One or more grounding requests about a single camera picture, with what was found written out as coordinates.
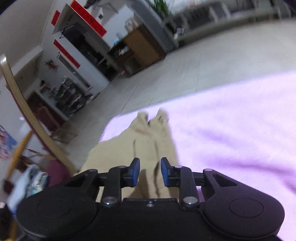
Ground maroon chair wooden frame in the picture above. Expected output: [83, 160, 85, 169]
[1, 54, 77, 176]

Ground brown wooden cabinet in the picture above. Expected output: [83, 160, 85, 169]
[108, 25, 167, 76]

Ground pink towel table cover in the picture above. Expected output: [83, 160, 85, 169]
[99, 71, 296, 241]

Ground grey tower speaker left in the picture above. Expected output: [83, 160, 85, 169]
[130, 1, 178, 53]

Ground red wall banner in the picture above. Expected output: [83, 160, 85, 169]
[70, 1, 107, 37]

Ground pile of folded clothes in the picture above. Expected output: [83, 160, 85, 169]
[6, 165, 49, 216]

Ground khaki shorts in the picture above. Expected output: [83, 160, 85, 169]
[80, 109, 179, 199]

